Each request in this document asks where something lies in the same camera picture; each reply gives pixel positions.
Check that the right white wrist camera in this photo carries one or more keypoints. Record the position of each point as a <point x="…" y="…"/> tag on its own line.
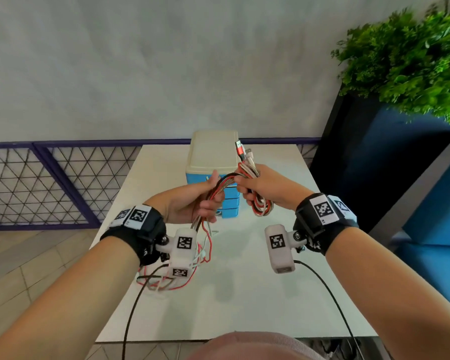
<point x="281" y="258"/>

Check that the green artificial plant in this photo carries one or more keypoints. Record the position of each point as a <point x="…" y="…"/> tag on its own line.
<point x="408" y="63"/>

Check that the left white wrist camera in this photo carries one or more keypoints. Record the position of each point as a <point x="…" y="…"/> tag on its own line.
<point x="180" y="256"/>

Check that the black planter box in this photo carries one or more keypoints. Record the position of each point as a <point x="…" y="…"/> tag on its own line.
<point x="360" y="164"/>

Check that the person's left hand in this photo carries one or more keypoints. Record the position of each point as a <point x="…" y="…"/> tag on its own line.
<point x="187" y="204"/>

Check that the person's right forearm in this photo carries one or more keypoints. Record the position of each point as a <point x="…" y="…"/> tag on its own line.
<point x="397" y="303"/>

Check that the person's right hand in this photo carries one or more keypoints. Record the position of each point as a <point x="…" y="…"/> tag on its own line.
<point x="281" y="189"/>

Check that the person's left forearm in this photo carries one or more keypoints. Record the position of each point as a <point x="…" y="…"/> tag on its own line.
<point x="60" y="307"/>

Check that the person's pink shirt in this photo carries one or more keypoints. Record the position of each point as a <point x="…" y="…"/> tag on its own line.
<point x="255" y="348"/>

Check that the white table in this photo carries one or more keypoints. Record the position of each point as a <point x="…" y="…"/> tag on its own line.
<point x="247" y="303"/>

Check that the grey sneaker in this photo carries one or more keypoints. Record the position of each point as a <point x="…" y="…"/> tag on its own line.
<point x="328" y="348"/>
<point x="350" y="350"/>

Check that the blue plastic drawer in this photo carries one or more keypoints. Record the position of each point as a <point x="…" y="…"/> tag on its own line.
<point x="197" y="178"/>
<point x="228" y="212"/>
<point x="231" y="203"/>
<point x="232" y="193"/>

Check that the white drawer cabinet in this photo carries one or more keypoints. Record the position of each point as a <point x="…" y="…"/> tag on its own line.
<point x="213" y="149"/>

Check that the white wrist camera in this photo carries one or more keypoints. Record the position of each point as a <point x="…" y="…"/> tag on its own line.
<point x="180" y="256"/>
<point x="281" y="258"/>

